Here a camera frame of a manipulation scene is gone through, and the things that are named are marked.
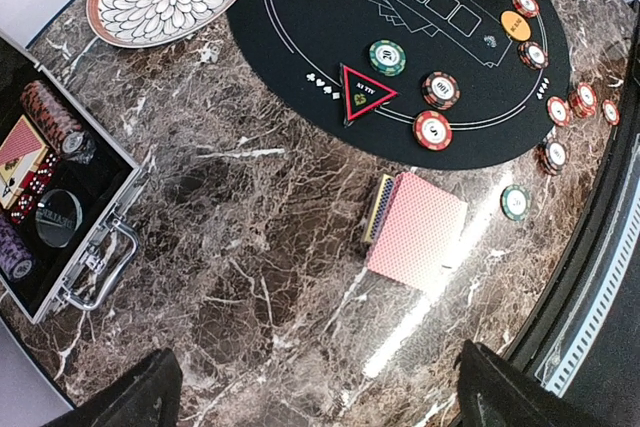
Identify aluminium poker chip case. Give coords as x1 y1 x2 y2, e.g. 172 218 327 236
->
1 35 145 323

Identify red dice in case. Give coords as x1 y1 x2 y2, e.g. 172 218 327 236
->
9 153 60 225

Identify red card box in case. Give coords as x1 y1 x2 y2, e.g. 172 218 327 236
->
1 115 49 211

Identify red chip mat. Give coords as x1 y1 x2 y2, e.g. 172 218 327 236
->
512 0 540 18
412 110 453 151

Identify black red poker chip stack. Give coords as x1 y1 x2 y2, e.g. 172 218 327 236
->
537 139 568 176

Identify yellow card box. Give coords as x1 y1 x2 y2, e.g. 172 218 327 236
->
362 174 395 244

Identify black chip mat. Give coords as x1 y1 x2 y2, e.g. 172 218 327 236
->
422 71 461 110
518 41 549 70

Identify brown chip row in case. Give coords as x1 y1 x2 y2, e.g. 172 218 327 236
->
20 80 96 165

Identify white cable duct strip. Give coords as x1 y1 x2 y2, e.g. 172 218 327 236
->
535 139 639 397

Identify purple chip row in case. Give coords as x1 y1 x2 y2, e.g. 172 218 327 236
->
0 216 35 282

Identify triangular all in button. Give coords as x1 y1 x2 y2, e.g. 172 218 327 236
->
340 63 399 127

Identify black chip mat front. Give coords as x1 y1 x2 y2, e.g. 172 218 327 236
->
518 41 549 70

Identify green chip mat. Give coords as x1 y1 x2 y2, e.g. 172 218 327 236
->
369 39 407 77

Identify red playing card deck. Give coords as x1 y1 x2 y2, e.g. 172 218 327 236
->
366 172 468 292

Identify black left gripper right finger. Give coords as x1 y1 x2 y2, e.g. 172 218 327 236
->
455 340 570 426

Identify round black poker mat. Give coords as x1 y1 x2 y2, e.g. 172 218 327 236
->
228 0 571 170

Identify orange big blind button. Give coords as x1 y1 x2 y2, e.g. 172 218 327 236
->
500 10 531 42

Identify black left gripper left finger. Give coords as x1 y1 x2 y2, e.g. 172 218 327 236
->
48 348 183 427

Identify clear dealer button in case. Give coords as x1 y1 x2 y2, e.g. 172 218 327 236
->
35 189 83 248

